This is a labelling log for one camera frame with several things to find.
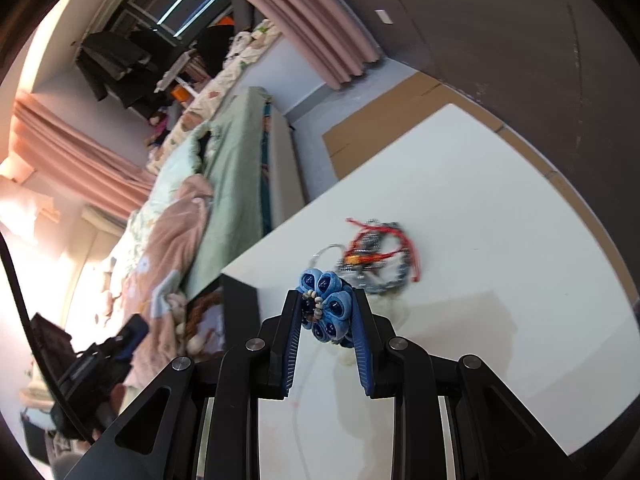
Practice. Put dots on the floral pillow row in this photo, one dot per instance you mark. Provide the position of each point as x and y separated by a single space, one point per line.
246 49

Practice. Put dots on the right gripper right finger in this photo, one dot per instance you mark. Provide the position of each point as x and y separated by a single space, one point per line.
393 367

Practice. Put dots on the bed with green sheet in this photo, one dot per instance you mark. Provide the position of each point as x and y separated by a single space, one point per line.
233 152

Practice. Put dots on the pink floral blanket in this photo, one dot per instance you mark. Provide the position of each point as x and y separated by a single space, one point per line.
152 288

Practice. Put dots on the white wall switch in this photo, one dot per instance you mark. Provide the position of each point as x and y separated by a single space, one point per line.
384 17

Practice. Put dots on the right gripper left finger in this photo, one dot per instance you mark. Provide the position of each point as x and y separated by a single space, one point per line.
261 368

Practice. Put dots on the pink curtain by window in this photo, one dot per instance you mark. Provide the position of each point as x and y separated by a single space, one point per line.
69 157

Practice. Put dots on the flat cardboard sheet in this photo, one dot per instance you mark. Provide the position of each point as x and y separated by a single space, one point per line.
385 119

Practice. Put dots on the pink curtain by wall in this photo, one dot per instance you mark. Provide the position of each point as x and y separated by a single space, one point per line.
326 34

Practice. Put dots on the black jewelry box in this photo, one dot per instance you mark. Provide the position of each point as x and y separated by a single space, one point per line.
223 314

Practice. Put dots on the dark hanging clothes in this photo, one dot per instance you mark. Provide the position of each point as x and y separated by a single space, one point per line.
127 68

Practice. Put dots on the silver hoop bangle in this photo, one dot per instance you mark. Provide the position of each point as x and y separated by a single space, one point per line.
317 255

